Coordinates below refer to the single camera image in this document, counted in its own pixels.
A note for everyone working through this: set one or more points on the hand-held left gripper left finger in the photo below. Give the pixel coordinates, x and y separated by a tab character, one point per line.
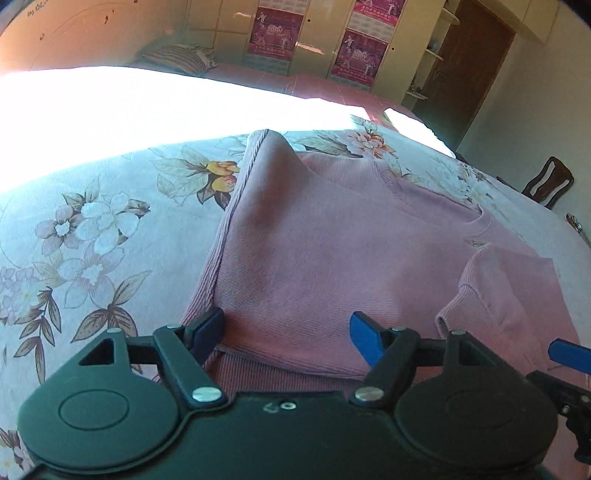
208	330

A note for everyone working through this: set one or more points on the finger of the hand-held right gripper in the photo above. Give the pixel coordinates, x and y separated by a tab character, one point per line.
570	350
551	383

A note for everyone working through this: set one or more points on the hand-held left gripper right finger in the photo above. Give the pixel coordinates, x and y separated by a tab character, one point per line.
364	337

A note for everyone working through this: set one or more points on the pink knit sweater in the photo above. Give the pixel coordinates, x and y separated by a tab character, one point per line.
314	258

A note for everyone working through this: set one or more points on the floral bedsheet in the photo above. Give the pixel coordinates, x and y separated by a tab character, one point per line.
92	240

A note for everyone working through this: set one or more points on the wooden chair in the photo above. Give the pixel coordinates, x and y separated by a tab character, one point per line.
551	182

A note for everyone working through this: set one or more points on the pink bedsheet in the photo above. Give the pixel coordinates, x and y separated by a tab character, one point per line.
323	90

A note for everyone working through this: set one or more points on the striped pillow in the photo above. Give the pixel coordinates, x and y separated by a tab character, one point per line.
180	57

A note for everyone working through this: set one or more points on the brown wooden door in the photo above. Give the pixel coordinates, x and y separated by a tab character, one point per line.
461	69

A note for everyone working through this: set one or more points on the cream corner shelf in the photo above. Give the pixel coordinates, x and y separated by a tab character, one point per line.
434	50

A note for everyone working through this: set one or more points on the cream wardrobe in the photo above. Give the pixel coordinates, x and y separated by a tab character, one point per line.
318	27

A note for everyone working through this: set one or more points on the curved wooden headboard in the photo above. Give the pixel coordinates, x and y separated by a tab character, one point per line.
83	32

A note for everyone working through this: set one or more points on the pink wall poster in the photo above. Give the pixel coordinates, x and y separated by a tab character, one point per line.
378	11
360	57
277	3
274	34

